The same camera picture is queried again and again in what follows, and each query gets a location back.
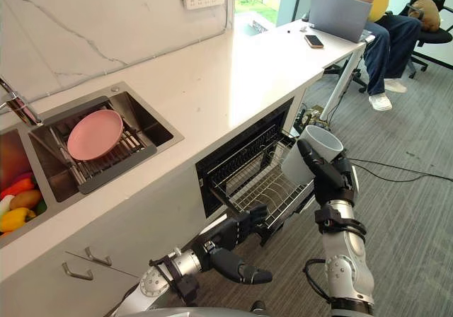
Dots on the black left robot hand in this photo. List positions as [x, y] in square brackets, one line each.
[226, 239]

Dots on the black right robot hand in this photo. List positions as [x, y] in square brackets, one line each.
[331, 182]

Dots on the white cup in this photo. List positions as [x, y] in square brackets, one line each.
[311, 154]

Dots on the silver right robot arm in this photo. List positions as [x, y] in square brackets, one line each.
[345, 257]

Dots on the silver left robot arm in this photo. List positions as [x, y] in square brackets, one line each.
[166, 281]

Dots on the built-in dishwasher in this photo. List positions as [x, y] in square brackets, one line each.
[247, 168]

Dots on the metal sink drain rack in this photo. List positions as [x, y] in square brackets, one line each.
[102, 161]

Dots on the stainless steel sink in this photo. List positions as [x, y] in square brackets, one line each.
[88, 143]

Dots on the black office chair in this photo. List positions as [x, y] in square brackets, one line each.
[348, 73]
[430, 34]

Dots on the white desk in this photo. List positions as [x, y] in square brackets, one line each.
[329, 44]

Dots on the smartphone with orange case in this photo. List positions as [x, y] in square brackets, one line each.
[314, 41]

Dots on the person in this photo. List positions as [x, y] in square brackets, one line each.
[385, 44]

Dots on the silver laptop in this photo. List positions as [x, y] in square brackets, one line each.
[336, 16]

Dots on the pink plate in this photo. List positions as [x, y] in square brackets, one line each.
[95, 134]

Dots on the green vegetable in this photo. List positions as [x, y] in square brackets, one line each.
[41, 208]

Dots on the brown plush toy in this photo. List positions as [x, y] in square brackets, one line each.
[424, 12]

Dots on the brown potato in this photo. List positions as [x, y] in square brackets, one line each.
[25, 199]

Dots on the yellow bell pepper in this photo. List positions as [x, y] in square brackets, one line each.
[14, 219]

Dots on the red pepper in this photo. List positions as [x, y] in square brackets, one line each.
[17, 186]

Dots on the white vegetable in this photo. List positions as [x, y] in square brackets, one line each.
[5, 203]

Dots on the chrome faucet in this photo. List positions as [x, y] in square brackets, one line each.
[17, 104]

